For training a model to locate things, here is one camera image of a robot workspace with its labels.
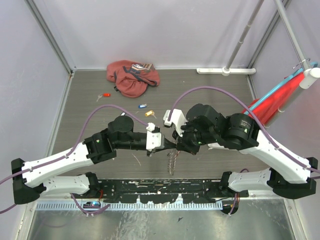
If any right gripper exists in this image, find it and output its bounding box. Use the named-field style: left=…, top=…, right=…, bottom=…
left=172, top=118, right=218, bottom=155

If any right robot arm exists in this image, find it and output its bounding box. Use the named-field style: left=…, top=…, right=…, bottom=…
left=172, top=103, right=318, bottom=200

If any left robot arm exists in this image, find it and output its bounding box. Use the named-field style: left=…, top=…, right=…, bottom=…
left=11, top=115, right=177, bottom=205

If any key with yellow tag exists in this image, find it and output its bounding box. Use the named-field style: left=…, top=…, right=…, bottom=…
left=144, top=110, right=157, bottom=119

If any key with blue tag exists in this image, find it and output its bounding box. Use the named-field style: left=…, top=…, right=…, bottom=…
left=138, top=104, right=148, bottom=109

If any red crumpled shirt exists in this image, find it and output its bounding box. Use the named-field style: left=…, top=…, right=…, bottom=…
left=106, top=60, right=160, bottom=98

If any white rack base bar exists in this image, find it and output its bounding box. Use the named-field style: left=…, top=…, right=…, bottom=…
left=196, top=67, right=256, bottom=76

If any key with red tag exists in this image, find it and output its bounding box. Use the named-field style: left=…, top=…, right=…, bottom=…
left=96, top=93, right=111, bottom=102

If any red cloth on hanger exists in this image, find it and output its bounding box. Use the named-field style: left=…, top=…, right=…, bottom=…
left=248, top=72, right=305, bottom=127

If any grey rack pole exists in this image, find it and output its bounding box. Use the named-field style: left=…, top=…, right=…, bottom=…
left=225, top=0, right=264, bottom=69

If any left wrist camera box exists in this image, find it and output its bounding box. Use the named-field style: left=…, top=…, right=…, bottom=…
left=146, top=131, right=165, bottom=149

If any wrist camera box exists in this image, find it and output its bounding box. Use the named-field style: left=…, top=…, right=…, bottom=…
left=146, top=131, right=165, bottom=149
left=163, top=109, right=187, bottom=137

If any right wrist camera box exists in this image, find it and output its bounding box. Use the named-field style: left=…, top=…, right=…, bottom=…
left=163, top=109, right=187, bottom=137

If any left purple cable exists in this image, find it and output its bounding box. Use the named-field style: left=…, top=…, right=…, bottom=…
left=0, top=104, right=155, bottom=216

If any white slotted cable duct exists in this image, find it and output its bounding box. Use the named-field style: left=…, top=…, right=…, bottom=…
left=35, top=199, right=223, bottom=211

